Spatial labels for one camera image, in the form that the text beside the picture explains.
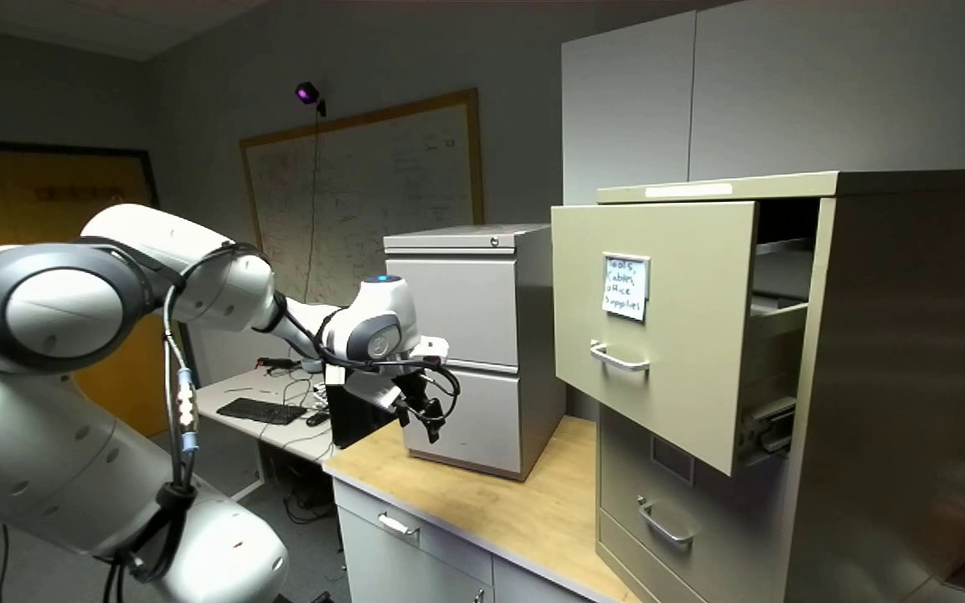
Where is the silver open drawer handle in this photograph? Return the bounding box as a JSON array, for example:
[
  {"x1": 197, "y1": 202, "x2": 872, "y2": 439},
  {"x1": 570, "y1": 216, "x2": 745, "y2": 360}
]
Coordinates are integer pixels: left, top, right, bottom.
[{"x1": 585, "y1": 336, "x2": 656, "y2": 377}]

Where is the wood framed whiteboard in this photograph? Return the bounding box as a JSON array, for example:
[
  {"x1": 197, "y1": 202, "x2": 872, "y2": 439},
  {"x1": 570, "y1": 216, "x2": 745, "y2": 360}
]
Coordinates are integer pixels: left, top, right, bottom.
[{"x1": 238, "y1": 87, "x2": 486, "y2": 312}]

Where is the white base cabinet handle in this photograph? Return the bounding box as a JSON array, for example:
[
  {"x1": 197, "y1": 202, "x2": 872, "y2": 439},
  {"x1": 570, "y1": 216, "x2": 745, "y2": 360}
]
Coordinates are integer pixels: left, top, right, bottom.
[{"x1": 376, "y1": 508, "x2": 425, "y2": 541}]

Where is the purple lit webcam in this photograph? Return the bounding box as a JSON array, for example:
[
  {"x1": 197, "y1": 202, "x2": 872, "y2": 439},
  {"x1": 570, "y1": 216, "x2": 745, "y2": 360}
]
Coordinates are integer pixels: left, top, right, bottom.
[{"x1": 293, "y1": 77, "x2": 331, "y2": 119}]

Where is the grey base cabinet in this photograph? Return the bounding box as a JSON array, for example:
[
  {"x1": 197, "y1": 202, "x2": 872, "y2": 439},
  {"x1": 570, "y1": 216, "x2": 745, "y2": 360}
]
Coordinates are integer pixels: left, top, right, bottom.
[{"x1": 327, "y1": 475, "x2": 595, "y2": 603}]

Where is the white tall wall cabinet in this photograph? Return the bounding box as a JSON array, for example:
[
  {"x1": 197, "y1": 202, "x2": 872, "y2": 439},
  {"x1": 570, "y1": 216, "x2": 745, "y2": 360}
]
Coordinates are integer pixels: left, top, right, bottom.
[{"x1": 556, "y1": 0, "x2": 965, "y2": 207}]

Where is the grey lateral file cabinet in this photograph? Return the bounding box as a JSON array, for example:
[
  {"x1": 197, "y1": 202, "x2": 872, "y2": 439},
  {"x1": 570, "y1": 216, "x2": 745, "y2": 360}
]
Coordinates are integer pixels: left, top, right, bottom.
[{"x1": 378, "y1": 222, "x2": 570, "y2": 481}]

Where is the black computer box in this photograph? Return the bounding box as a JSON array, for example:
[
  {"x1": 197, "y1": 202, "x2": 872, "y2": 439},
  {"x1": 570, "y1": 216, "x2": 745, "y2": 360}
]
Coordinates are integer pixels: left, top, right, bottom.
[{"x1": 324, "y1": 381, "x2": 401, "y2": 452}]

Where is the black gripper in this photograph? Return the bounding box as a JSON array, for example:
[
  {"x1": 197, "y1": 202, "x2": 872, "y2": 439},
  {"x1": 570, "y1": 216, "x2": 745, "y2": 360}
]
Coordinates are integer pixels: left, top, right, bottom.
[{"x1": 390, "y1": 350, "x2": 462, "y2": 444}]

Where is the white paper label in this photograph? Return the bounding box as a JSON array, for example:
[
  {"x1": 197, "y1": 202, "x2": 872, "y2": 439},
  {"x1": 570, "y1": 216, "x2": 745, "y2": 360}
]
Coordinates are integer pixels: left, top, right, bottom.
[{"x1": 599, "y1": 247, "x2": 652, "y2": 327}]

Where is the beige closed cabinet drawer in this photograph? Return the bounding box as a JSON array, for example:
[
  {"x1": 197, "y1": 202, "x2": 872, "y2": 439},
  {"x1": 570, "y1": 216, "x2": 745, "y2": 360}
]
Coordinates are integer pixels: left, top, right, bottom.
[{"x1": 593, "y1": 403, "x2": 795, "y2": 603}]

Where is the yellow wooden door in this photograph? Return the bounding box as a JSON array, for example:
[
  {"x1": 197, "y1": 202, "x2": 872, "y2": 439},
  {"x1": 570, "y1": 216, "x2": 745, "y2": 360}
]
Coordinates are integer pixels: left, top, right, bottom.
[{"x1": 0, "y1": 138, "x2": 173, "y2": 442}]

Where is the beige metal filing cabinet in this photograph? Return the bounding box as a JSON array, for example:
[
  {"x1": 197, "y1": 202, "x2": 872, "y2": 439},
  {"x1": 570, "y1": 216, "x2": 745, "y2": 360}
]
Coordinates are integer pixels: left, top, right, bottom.
[{"x1": 593, "y1": 164, "x2": 965, "y2": 603}]

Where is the beige cabinet drawer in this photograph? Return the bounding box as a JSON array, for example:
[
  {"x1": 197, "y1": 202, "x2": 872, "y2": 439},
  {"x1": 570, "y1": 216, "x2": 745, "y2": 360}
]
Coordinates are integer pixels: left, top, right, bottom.
[
  {"x1": 593, "y1": 403, "x2": 795, "y2": 603},
  {"x1": 548, "y1": 199, "x2": 829, "y2": 480}
]

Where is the black keyboard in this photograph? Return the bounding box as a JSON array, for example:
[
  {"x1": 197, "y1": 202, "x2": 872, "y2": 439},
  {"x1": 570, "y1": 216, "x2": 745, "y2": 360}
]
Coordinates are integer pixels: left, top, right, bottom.
[{"x1": 213, "y1": 394, "x2": 311, "y2": 429}]

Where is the grey office desk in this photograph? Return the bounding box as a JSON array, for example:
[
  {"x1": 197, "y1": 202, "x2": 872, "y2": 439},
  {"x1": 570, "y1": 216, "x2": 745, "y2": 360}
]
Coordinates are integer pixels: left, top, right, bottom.
[{"x1": 190, "y1": 360, "x2": 342, "y2": 469}]

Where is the silver closed drawer handle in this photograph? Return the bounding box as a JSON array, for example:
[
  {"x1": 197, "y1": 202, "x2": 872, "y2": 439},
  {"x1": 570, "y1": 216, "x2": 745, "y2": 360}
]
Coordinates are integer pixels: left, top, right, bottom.
[{"x1": 632, "y1": 493, "x2": 701, "y2": 551}]

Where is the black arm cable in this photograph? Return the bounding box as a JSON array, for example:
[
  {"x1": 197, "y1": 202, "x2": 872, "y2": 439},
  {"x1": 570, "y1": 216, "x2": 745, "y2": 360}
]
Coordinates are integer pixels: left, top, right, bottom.
[{"x1": 102, "y1": 281, "x2": 209, "y2": 603}]

